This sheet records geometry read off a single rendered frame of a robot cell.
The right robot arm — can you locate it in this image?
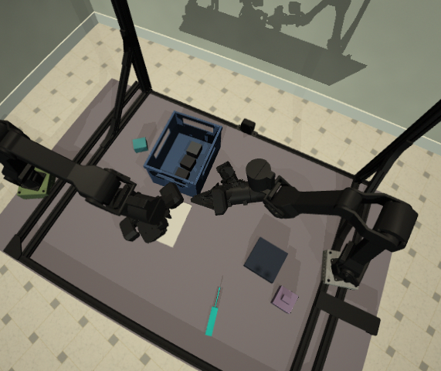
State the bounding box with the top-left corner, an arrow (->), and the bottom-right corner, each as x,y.
0,120 -> 169,243

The dark blue plastic crate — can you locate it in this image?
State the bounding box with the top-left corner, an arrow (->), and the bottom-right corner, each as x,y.
143,113 -> 222,197

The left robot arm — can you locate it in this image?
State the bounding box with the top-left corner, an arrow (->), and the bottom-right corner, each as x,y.
216,158 -> 419,286

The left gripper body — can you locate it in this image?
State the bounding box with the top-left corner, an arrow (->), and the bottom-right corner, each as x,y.
212,180 -> 251,216

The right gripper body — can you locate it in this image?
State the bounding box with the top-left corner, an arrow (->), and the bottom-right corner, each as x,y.
120,182 -> 184,242

